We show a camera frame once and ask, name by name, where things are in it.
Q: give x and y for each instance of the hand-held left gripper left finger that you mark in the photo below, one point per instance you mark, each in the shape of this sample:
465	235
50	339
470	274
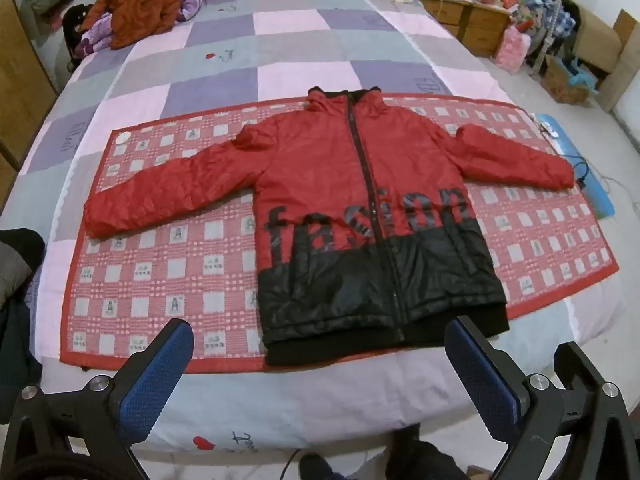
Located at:
160	370

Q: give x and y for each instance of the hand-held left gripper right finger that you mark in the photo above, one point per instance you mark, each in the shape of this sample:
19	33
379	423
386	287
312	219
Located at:
475	375

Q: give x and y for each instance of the red and black padded jacket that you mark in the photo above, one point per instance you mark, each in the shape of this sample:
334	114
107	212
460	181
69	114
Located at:
320	170

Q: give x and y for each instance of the dark clothes pile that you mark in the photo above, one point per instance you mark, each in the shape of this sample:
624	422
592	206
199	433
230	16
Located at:
15	280

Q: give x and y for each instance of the person's dark clothing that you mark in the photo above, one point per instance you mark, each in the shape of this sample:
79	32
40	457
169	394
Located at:
425	460

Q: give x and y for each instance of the red checked blanket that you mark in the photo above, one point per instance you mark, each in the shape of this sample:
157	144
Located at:
190	260

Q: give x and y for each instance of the blue mat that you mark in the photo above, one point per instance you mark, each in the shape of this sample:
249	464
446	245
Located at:
592	180

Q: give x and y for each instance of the white controller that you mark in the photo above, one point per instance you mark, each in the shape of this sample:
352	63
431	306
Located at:
549	129

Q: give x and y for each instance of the small cardboard box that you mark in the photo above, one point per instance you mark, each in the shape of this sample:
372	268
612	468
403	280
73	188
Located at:
562	82

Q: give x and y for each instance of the pink bag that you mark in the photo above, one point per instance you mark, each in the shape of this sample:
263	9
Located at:
511	46

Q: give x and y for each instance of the large cardboard box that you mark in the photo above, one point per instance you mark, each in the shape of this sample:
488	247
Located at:
607	55

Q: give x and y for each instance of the black chair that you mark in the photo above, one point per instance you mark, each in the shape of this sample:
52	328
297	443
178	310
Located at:
74	30

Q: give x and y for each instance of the wooden nightstand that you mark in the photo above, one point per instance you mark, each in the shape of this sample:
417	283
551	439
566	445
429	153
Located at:
475	17

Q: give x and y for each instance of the pink purple patchwork bed sheet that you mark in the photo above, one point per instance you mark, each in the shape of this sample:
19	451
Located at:
300	35

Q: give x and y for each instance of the orange-brown jacket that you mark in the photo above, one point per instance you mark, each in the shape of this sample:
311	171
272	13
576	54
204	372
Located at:
140	5

